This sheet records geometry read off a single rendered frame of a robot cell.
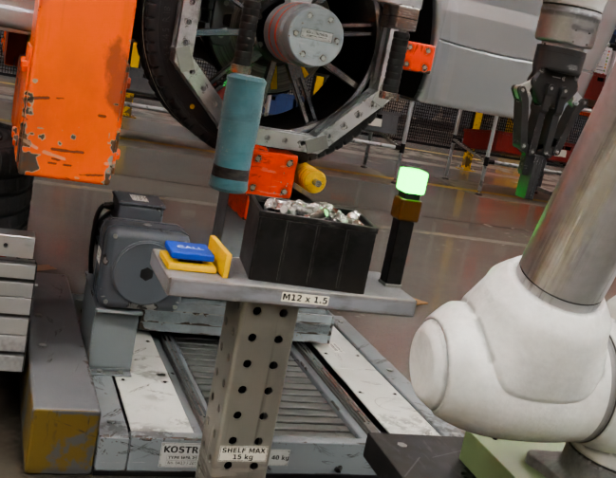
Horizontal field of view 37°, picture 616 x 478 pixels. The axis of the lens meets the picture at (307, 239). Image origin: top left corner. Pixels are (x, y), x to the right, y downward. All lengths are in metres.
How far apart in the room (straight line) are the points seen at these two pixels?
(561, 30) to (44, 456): 1.13
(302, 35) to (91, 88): 0.56
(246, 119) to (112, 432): 0.73
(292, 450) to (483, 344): 0.86
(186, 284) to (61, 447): 0.45
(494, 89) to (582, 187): 1.53
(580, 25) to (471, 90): 1.05
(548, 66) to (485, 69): 1.04
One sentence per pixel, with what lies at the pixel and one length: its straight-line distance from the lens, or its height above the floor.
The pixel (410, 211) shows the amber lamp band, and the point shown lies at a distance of 1.58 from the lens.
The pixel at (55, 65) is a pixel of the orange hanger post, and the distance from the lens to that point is 1.64.
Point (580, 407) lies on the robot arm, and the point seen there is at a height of 0.50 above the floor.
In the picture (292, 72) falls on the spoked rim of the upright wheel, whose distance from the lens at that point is 2.28.
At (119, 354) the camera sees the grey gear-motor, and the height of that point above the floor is 0.12.
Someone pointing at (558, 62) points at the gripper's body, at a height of 0.88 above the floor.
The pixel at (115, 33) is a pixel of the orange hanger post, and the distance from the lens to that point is 1.65.
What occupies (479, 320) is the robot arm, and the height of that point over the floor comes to 0.57.
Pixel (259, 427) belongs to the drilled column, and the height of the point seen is 0.19.
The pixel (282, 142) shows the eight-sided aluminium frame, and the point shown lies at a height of 0.59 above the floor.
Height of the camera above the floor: 0.84
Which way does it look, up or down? 12 degrees down
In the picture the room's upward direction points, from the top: 11 degrees clockwise
